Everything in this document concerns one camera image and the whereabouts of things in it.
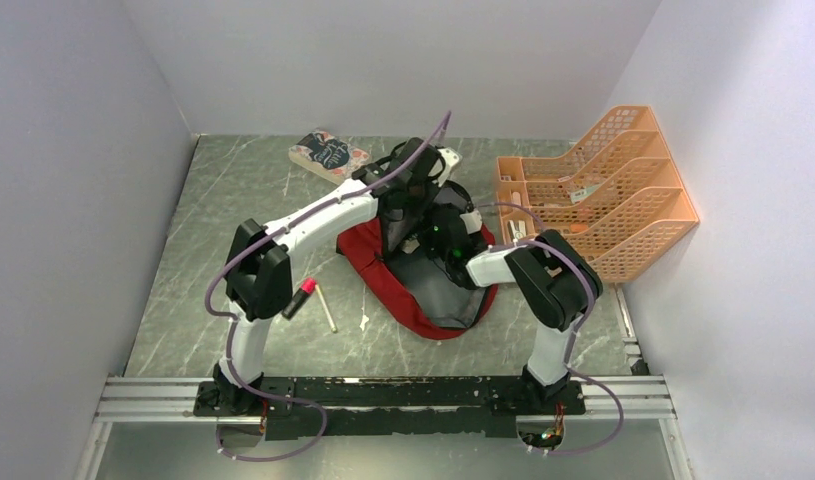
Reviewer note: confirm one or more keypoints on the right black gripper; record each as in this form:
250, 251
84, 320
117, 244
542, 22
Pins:
424, 238

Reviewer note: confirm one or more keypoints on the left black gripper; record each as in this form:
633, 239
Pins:
435, 181

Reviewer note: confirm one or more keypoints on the red backpack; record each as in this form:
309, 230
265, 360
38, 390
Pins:
409, 285

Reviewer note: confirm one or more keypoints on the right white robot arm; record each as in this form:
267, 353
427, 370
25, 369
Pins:
557, 283

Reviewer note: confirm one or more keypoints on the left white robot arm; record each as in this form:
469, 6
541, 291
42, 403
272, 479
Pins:
259, 269

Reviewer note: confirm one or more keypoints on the white stapler in organizer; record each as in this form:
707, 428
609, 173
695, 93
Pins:
517, 229

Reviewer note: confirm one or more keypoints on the floral cover book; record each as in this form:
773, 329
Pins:
327, 156

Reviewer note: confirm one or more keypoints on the white pencil stick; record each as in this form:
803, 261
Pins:
326, 309

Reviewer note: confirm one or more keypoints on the pink black highlighter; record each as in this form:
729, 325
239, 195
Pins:
299, 298

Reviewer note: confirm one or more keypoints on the orange plastic file organizer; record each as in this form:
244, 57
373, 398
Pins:
616, 195

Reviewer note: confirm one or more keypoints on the black mounting rail base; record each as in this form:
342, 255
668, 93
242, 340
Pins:
337, 406

